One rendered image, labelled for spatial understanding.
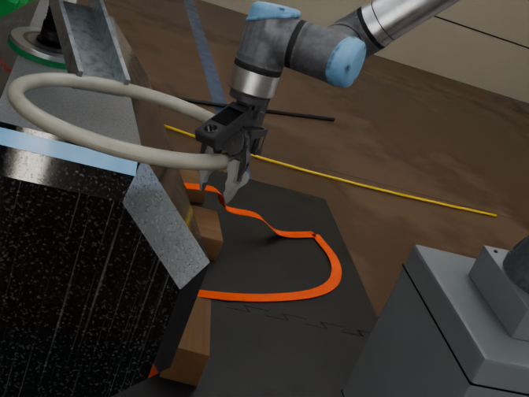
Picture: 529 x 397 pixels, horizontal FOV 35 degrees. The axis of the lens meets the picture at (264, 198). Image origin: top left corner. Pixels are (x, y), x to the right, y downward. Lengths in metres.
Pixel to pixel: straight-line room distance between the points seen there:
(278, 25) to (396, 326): 0.72
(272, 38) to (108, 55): 0.63
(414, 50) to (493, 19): 0.77
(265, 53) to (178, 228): 0.59
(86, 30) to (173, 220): 0.52
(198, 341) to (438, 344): 1.00
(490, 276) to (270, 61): 0.64
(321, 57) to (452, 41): 6.45
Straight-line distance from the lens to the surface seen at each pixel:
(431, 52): 7.86
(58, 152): 1.82
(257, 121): 1.58
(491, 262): 1.76
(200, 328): 2.56
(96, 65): 1.98
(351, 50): 1.46
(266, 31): 1.49
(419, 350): 1.74
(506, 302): 1.69
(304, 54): 1.47
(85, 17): 2.14
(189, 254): 1.95
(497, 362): 1.56
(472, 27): 7.93
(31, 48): 2.22
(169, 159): 1.47
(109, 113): 2.03
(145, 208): 1.85
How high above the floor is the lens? 1.54
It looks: 23 degrees down
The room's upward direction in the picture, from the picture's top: 22 degrees clockwise
